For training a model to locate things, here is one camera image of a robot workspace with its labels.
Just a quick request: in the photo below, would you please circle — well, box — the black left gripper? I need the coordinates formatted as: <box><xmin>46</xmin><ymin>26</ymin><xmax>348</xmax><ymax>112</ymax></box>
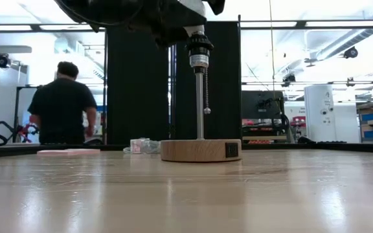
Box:
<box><xmin>108</xmin><ymin>0</ymin><xmax>207</xmax><ymax>48</ymax></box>

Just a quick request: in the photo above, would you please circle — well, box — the wooden base table lamp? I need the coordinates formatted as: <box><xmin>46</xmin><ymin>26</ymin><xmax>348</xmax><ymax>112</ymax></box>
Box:
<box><xmin>160</xmin><ymin>31</ymin><xmax>243</xmax><ymax>163</ymax></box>

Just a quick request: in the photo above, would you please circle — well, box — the black partition panel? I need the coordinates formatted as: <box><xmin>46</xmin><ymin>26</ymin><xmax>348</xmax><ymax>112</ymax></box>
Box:
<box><xmin>174</xmin><ymin>21</ymin><xmax>242</xmax><ymax>141</ymax></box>
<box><xmin>105</xmin><ymin>21</ymin><xmax>170</xmax><ymax>146</ymax></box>

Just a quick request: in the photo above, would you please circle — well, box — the black overhead beam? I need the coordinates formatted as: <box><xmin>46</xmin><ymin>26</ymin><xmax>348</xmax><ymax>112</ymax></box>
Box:
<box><xmin>0</xmin><ymin>19</ymin><xmax>373</xmax><ymax>32</ymax></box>

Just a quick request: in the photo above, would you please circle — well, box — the black monitor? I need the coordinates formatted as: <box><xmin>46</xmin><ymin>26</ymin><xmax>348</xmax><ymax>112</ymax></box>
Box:
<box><xmin>241</xmin><ymin>90</ymin><xmax>285</xmax><ymax>120</ymax></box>

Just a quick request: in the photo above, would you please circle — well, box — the clear plastic packet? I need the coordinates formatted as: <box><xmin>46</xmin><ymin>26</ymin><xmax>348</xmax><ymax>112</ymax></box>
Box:
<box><xmin>123</xmin><ymin>138</ymin><xmax>162</xmax><ymax>155</ymax></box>

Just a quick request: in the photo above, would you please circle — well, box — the person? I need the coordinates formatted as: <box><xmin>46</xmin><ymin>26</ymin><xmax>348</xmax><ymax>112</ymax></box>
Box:
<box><xmin>27</xmin><ymin>61</ymin><xmax>98</xmax><ymax>146</ymax></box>

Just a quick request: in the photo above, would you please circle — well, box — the white standing kiosk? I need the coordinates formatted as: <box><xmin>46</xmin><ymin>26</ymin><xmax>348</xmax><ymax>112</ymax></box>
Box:
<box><xmin>304</xmin><ymin>84</ymin><xmax>337</xmax><ymax>143</ymax></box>

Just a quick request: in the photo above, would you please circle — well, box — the pale pink sticky note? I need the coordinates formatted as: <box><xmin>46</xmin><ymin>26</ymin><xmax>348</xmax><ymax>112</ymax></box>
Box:
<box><xmin>36</xmin><ymin>150</ymin><xmax>77</xmax><ymax>157</ymax></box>

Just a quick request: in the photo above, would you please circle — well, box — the black metal stand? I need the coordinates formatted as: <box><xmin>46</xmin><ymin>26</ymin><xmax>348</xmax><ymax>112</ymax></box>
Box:
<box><xmin>13</xmin><ymin>84</ymin><xmax>42</xmax><ymax>144</ymax></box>

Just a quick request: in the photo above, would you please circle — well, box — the black ceiling camera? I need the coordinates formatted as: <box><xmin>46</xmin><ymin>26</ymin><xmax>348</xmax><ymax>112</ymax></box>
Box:
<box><xmin>0</xmin><ymin>53</ymin><xmax>13</xmax><ymax>70</ymax></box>
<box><xmin>343</xmin><ymin>46</ymin><xmax>359</xmax><ymax>60</ymax></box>

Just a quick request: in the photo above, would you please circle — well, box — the black aluminium table frame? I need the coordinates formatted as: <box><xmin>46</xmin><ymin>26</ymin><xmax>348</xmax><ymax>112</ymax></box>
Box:
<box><xmin>0</xmin><ymin>142</ymin><xmax>373</xmax><ymax>159</ymax></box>

